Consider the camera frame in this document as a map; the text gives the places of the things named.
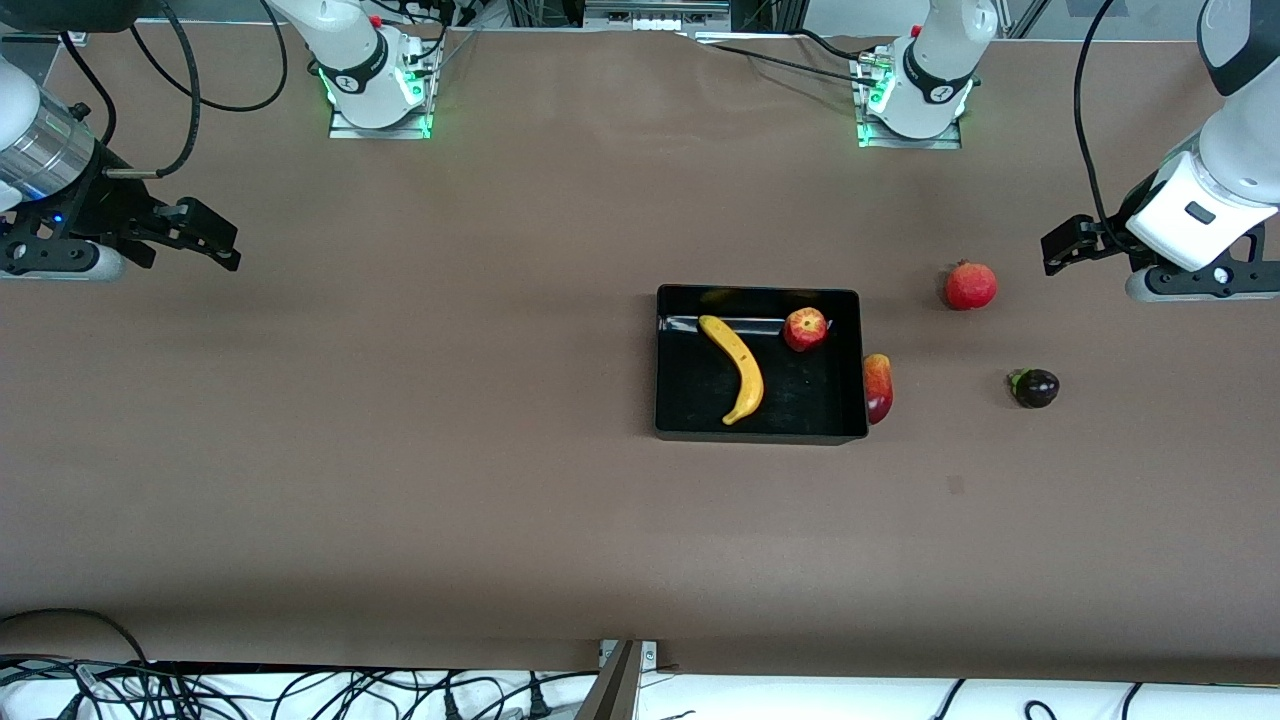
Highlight red yellow apple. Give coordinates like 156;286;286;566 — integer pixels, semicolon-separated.
782;307;830;353

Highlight black plastic box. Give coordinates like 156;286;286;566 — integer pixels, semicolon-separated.
653;286;869;447

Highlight yellow banana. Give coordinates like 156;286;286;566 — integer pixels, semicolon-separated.
697;314;765;427

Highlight red pomegranate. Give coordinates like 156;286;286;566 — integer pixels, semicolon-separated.
944;260;999;312

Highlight dark purple eggplant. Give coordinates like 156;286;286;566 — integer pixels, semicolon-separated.
1008;368;1061;410

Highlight red yellow mango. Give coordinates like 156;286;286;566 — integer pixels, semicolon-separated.
863;353;894;426

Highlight brown table cover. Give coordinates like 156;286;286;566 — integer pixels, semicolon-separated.
0;20;1280;686

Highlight grey metal profile bar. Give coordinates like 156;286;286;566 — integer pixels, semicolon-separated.
575;640;643;720

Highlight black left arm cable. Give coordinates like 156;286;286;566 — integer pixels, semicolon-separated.
1074;0;1119;229

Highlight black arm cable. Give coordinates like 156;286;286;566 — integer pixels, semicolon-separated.
1074;0;1119;229
60;0;291;179

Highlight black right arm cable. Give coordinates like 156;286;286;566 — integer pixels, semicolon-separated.
60;0;291;179

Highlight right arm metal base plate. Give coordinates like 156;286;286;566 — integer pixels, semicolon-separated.
328;55;435;141

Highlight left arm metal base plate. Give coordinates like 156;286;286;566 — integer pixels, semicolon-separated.
856;55;964;151

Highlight black cable on table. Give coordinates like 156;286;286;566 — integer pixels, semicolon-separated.
792;28;893;59
698;40;881;86

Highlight black arched floor cable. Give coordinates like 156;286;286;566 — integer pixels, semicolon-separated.
0;607;151;666

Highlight tangled black floor cables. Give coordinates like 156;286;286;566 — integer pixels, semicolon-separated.
0;655;601;720

